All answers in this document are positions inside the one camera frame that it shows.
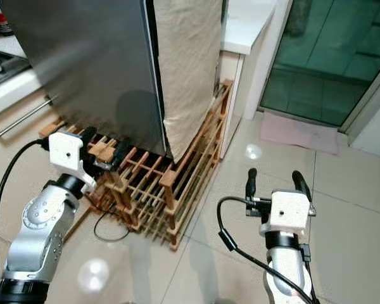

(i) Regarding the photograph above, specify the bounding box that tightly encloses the pink door mat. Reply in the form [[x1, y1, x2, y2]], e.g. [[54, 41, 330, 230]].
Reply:
[[260, 113, 341, 155]]

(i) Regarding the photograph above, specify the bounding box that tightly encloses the beige kitchen base cabinet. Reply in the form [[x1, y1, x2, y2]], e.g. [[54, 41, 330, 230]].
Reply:
[[0, 35, 70, 191]]

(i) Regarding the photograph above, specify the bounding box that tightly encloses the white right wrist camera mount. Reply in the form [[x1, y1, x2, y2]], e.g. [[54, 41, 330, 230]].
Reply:
[[260, 190, 316, 236]]

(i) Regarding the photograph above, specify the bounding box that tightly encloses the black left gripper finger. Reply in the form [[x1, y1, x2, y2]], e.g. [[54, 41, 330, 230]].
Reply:
[[111, 138, 134, 168], [79, 126, 99, 158]]

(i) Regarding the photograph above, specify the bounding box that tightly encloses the dark bottle red label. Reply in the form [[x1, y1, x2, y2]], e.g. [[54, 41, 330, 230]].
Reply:
[[0, 9, 15, 37]]

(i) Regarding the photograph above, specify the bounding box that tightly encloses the wooden wine rack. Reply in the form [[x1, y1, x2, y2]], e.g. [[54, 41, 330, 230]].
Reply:
[[39, 79, 235, 251]]

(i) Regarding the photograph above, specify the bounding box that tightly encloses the white top side cabinet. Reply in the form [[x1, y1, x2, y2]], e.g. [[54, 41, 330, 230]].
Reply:
[[218, 0, 278, 159]]

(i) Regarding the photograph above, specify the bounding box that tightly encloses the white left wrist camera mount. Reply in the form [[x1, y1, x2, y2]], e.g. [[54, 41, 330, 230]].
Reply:
[[49, 131, 97, 194]]

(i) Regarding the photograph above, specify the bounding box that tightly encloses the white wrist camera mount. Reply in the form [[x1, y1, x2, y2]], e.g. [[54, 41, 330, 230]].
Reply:
[[260, 190, 316, 236], [49, 131, 97, 194]]

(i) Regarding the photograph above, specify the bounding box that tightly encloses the steel cabinet handle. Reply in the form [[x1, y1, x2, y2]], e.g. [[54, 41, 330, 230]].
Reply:
[[0, 95, 58, 138]]

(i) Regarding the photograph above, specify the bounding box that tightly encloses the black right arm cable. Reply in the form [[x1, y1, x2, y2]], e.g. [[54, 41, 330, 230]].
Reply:
[[216, 196, 316, 304]]

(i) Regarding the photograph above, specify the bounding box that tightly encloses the beige hanging cloth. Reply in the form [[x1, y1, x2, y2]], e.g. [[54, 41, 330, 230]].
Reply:
[[152, 0, 224, 162]]

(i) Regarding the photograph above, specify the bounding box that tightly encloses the green glass door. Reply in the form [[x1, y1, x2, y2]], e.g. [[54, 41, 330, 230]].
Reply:
[[258, 0, 380, 127]]

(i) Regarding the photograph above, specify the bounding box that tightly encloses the steel gas hob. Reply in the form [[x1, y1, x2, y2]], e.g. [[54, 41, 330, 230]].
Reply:
[[0, 44, 29, 89]]

